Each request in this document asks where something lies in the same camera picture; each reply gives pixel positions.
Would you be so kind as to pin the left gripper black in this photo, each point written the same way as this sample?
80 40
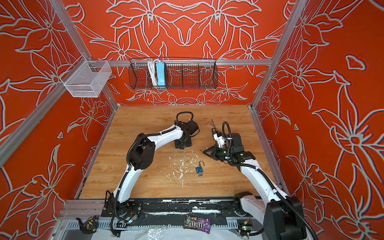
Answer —
189 143

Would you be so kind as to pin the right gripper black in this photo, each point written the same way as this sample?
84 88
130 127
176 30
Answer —
215 154

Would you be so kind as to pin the blue padlock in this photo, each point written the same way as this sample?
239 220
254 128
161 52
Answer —
199 168

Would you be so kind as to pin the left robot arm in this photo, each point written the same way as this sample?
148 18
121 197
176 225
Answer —
141 155

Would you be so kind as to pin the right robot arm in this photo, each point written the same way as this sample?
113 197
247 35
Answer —
281 215

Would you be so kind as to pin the light blue box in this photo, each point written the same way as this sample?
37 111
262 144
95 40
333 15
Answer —
160 66

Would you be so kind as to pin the purple candy bag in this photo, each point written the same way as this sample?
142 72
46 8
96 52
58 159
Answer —
198 224

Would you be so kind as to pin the small green circuit board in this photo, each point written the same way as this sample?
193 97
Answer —
245 228

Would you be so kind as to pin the white mesh basket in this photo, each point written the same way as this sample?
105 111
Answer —
86 81

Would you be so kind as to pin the black tape measure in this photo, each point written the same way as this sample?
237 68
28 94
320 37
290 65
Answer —
90 226

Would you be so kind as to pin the black wire wall basket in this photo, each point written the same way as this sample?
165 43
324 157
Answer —
181 73

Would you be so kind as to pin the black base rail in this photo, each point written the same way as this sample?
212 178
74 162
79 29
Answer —
170 212

